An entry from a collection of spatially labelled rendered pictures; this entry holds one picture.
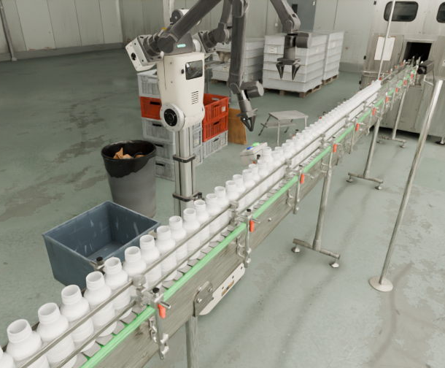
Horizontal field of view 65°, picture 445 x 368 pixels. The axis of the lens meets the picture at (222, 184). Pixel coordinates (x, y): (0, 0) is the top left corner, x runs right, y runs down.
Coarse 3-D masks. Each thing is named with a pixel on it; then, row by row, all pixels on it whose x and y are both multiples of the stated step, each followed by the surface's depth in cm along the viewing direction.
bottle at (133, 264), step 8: (128, 248) 90; (136, 248) 90; (128, 256) 87; (136, 256) 88; (128, 264) 89; (136, 264) 89; (144, 264) 91; (128, 272) 88; (136, 272) 88; (128, 280) 89; (136, 296) 92
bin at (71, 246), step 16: (96, 208) 150; (112, 208) 154; (64, 224) 138; (80, 224) 145; (96, 224) 152; (112, 224) 159; (128, 224) 152; (144, 224) 145; (48, 240) 131; (64, 240) 140; (80, 240) 147; (96, 240) 155; (112, 240) 163; (128, 240) 156; (48, 256) 136; (64, 256) 128; (80, 256) 120; (96, 256) 153; (112, 256) 122; (64, 272) 133; (80, 272) 125; (80, 288) 131
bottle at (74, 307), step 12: (72, 288) 78; (72, 300) 75; (84, 300) 79; (60, 312) 77; (72, 312) 76; (84, 312) 77; (72, 324) 77; (84, 324) 78; (72, 336) 78; (84, 336) 79; (84, 348) 81
